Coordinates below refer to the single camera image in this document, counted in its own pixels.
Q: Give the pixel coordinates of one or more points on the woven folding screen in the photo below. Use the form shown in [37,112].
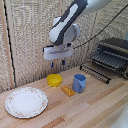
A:
[33,40]

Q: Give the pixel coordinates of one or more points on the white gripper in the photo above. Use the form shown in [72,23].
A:
[58,52]

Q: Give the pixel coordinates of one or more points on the white black Franka robot arm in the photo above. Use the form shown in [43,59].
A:
[66,26]

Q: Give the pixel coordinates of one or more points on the metal dish rack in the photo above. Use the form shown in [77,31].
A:
[108,60]

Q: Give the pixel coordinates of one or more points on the blue mug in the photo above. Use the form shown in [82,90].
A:
[79,83]

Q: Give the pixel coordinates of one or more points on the yellow bowl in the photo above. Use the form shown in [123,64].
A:
[54,80]

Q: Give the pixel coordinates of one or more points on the white plate floral rim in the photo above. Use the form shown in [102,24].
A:
[26,102]

